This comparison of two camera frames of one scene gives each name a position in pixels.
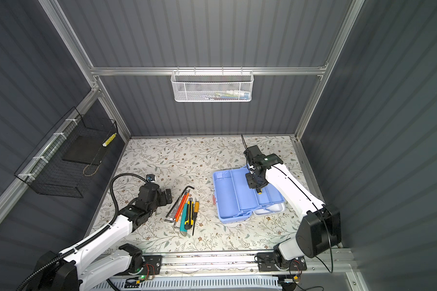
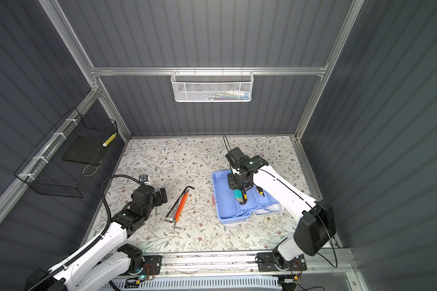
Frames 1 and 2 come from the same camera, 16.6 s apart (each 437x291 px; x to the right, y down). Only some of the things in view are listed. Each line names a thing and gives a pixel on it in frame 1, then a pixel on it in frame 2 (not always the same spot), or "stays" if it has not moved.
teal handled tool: [182, 230] to [238, 195]
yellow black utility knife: [189, 220] to [244, 197]
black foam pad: [86, 149] stays
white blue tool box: [236, 202] stays
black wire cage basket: [67, 160] stays
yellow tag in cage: [109, 140] stays
